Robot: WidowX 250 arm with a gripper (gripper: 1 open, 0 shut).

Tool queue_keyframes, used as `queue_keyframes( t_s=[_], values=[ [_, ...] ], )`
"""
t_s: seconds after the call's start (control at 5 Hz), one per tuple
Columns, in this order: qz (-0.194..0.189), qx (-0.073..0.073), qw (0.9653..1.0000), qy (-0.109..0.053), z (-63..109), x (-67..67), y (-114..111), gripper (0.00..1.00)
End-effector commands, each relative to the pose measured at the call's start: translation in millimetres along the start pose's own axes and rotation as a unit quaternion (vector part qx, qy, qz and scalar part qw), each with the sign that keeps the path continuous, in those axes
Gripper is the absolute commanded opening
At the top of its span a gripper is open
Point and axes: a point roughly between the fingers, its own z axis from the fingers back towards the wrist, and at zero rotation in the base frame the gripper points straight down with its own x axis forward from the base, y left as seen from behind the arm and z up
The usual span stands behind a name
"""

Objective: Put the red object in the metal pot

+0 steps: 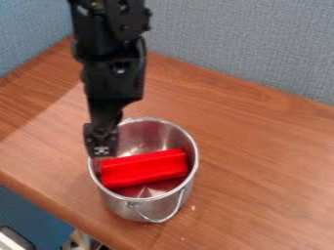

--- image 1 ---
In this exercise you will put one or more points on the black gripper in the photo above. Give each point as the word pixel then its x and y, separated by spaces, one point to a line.
pixel 113 84

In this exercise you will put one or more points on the red plastic block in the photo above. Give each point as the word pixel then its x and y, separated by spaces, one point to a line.
pixel 144 168

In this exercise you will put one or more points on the stainless steel pot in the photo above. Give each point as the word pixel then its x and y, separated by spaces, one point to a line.
pixel 153 202

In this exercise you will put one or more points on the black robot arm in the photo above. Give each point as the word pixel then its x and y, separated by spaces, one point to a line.
pixel 109 46

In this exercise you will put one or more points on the grey device under table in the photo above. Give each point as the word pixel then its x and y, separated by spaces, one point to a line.
pixel 13 241

